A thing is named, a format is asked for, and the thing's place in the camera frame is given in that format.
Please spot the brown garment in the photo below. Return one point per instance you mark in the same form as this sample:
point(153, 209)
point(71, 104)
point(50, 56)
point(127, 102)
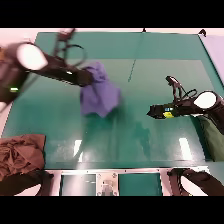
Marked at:
point(20, 155)

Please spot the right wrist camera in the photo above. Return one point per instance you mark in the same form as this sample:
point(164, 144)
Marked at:
point(175, 85)

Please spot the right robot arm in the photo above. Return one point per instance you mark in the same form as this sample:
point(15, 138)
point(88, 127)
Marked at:
point(206, 101)

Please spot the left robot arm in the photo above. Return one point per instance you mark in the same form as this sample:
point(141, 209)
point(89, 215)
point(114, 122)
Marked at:
point(31, 57)

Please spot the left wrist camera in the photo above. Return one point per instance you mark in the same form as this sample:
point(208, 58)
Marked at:
point(61, 42)

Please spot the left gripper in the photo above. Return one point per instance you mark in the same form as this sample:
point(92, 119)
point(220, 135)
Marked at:
point(81, 77)

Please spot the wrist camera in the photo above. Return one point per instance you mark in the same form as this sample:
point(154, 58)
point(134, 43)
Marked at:
point(61, 42)
point(175, 85)

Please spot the purple T-shirt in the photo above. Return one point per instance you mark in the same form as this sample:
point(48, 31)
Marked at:
point(100, 95)

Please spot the silver frame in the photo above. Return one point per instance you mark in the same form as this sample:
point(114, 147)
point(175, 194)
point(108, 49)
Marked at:
point(106, 181)

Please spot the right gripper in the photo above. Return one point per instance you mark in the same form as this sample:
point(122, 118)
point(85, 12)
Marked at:
point(163, 111)

